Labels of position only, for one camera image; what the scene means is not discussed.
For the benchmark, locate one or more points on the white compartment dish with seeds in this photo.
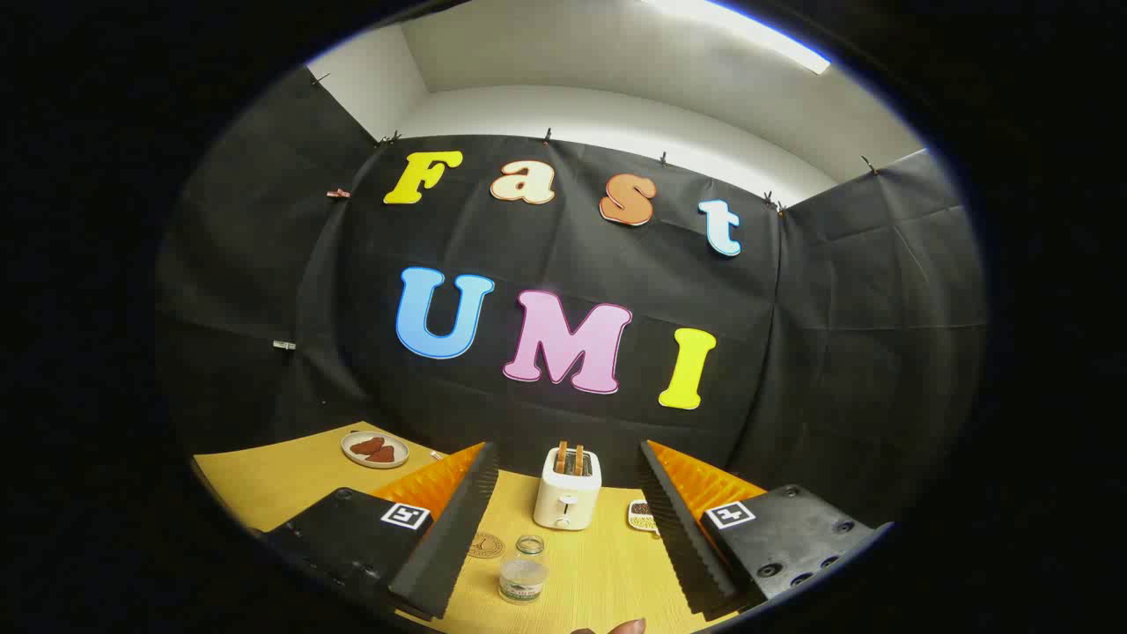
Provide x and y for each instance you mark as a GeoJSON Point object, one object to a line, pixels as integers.
{"type": "Point", "coordinates": [641, 517]}

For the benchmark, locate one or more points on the brown food piece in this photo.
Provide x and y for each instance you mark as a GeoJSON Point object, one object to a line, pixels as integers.
{"type": "Point", "coordinates": [382, 454]}
{"type": "Point", "coordinates": [366, 446]}

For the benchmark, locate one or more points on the small white plate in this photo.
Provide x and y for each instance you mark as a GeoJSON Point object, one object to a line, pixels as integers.
{"type": "Point", "coordinates": [357, 458]}

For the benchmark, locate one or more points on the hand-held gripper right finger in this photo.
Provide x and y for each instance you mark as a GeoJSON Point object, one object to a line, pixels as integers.
{"type": "Point", "coordinates": [673, 528]}

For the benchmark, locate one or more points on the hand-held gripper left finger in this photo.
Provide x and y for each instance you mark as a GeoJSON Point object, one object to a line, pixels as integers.
{"type": "Point", "coordinates": [458, 528]}

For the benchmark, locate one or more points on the round cork coaster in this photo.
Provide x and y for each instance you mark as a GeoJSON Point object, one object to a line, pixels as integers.
{"type": "Point", "coordinates": [485, 546]}

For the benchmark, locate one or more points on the clear plastic bottle green label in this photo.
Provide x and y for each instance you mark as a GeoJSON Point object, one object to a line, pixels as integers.
{"type": "Point", "coordinates": [523, 577]}

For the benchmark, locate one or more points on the white toaster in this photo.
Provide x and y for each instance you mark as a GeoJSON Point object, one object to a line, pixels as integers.
{"type": "Point", "coordinates": [566, 502]}

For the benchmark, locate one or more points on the toast slice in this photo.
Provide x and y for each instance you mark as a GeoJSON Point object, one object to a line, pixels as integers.
{"type": "Point", "coordinates": [578, 460]}
{"type": "Point", "coordinates": [561, 458]}

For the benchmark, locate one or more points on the wooden table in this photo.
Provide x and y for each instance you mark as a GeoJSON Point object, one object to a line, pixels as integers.
{"type": "Point", "coordinates": [264, 484]}

